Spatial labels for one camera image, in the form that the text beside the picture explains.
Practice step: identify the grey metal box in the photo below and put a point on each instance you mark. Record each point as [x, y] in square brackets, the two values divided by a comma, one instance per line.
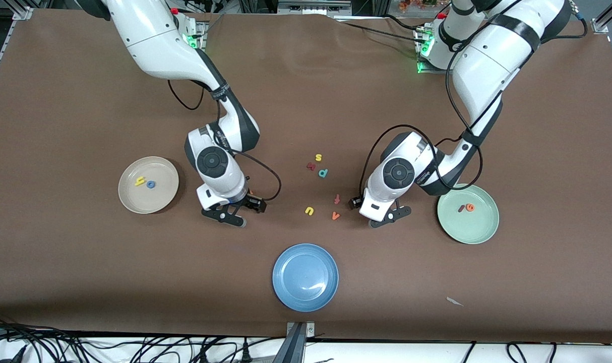
[311, 7]

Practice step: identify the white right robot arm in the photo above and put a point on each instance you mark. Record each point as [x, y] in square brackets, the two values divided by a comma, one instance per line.
[155, 45]

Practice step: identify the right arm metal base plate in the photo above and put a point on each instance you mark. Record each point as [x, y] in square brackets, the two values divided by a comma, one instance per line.
[201, 35]

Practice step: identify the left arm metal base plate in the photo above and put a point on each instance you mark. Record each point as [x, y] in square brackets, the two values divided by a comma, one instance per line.
[427, 70]

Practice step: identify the light green plate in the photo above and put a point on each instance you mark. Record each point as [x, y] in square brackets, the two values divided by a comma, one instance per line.
[472, 227]

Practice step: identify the orange decorative bunch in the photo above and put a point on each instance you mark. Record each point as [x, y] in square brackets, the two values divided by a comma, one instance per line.
[412, 5]

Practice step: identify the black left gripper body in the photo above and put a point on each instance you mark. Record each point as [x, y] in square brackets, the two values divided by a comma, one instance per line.
[357, 202]

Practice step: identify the brown table cover sheet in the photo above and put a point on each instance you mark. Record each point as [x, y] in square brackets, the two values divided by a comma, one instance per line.
[84, 262]

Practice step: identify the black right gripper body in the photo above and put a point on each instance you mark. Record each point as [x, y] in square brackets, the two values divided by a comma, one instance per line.
[247, 201]

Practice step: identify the aluminium frame profile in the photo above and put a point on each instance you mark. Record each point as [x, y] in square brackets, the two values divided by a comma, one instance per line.
[22, 12]
[601, 24]

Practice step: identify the blue plate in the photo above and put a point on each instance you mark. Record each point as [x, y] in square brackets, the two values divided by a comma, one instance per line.
[305, 277]

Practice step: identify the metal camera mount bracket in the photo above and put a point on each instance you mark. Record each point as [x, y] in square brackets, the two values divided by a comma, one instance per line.
[295, 343]

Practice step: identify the small white paper scrap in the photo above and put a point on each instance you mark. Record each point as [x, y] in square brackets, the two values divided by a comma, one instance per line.
[454, 301]

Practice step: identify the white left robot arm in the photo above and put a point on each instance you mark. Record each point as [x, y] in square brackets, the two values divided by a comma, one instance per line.
[487, 65]

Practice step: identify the beige brown plate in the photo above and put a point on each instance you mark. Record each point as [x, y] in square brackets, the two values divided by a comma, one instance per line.
[155, 201]

